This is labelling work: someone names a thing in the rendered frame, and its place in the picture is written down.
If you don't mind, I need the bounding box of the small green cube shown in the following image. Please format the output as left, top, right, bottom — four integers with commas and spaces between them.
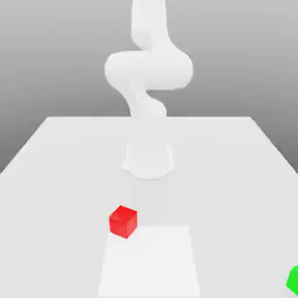
286, 265, 298, 296

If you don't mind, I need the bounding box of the small red cube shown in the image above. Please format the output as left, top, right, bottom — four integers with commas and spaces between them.
108, 205, 139, 240

